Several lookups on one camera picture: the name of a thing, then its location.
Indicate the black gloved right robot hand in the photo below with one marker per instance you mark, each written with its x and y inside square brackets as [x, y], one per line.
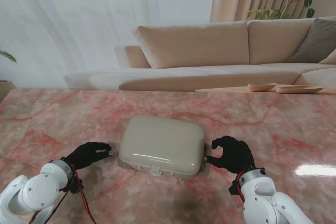
[237, 155]

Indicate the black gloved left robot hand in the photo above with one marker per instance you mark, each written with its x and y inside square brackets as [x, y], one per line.
[86, 154]

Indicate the beige hard-shell suitcase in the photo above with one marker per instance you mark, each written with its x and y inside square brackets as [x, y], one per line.
[162, 140]

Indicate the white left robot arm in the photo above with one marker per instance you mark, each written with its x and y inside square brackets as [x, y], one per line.
[36, 190]

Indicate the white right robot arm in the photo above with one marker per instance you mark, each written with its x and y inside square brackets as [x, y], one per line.
[262, 200]

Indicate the deep wooden bowl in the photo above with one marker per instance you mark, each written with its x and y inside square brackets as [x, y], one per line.
[261, 86]

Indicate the shallow wooden dish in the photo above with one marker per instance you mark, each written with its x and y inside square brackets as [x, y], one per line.
[299, 89]

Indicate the beige plant pot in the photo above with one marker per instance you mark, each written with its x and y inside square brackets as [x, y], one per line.
[5, 90]

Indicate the beige sectional sofa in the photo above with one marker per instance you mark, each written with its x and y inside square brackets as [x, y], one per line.
[199, 43]

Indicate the cream sofa cushion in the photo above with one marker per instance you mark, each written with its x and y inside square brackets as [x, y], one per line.
[331, 60]

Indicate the brown sofa cushion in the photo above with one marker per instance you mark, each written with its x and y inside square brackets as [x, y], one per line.
[315, 41]

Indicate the white sheer curtain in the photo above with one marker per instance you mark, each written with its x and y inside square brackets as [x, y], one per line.
[78, 11]

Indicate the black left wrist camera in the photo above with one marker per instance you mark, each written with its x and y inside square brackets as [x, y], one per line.
[76, 186]

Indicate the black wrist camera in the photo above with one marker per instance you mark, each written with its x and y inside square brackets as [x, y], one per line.
[76, 186]
[235, 189]

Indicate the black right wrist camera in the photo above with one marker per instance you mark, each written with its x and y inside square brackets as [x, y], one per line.
[235, 189]

